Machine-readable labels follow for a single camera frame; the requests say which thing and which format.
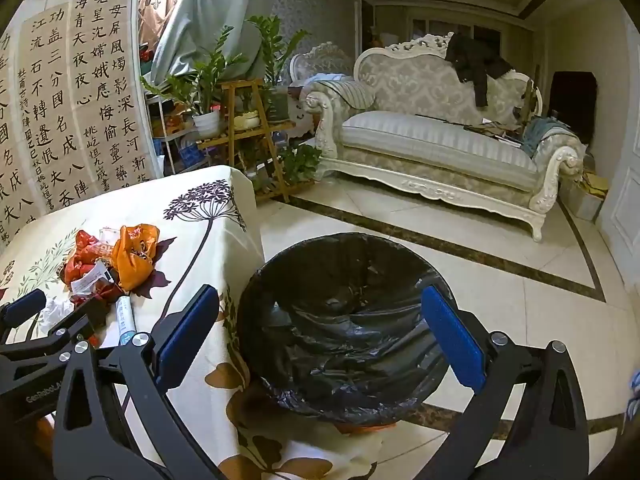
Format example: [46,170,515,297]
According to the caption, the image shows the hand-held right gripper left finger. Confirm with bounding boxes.
[52,284,222,480]

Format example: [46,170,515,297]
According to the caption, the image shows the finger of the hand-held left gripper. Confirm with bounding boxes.
[0,301,108,387]
[0,289,48,343]

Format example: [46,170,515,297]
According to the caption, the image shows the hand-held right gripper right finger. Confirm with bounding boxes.
[390,285,591,480]

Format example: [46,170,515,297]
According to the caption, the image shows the white tissue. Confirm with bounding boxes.
[39,297,76,333]

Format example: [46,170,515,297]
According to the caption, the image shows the white squeeze tube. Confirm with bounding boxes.
[115,296,138,346]

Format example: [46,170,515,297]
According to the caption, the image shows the red plastic bag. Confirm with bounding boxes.
[62,230,123,306]

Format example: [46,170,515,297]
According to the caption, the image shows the orange plastic bag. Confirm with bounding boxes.
[111,223,161,292]

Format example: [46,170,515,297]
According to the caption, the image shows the bin with black liner bag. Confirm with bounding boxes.
[236,232,481,433]

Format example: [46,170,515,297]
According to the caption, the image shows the white printed receipt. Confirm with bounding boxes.
[70,260,111,293]

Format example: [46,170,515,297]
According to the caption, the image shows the floral print tablecloth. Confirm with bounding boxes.
[0,164,386,480]

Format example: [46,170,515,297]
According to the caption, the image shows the cardboard box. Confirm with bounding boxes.
[560,170,608,223]

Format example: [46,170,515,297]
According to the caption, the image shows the white metal shelf rack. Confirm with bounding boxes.
[149,95,201,177]

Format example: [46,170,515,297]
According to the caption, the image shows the ornate cream sofa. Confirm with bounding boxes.
[300,34,586,242]

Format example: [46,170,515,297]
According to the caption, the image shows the wooden plant stand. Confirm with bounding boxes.
[197,79,313,203]

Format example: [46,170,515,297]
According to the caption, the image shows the small green trailing plant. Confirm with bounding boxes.
[277,142,323,183]

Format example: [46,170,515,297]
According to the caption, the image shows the papers on sofa seat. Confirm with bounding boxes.
[462,117,523,146]

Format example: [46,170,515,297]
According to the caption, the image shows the leafy plant in white pot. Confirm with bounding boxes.
[140,27,246,137]

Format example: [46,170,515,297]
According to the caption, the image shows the white door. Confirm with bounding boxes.
[597,125,640,281]

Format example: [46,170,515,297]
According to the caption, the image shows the teal cloth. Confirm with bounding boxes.
[520,117,576,158]

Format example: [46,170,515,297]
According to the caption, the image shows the calligraphy screen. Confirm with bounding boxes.
[0,0,151,251]

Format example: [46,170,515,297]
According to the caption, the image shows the black jacket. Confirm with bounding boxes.
[446,32,516,108]

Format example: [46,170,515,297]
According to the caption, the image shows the tall leafy plant dark pot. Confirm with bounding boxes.
[247,15,308,122]

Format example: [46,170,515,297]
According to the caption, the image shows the ornate cream armchair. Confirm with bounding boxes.
[289,42,358,136]

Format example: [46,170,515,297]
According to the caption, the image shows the grey-blue hanging cloth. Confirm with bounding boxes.
[150,0,281,86]

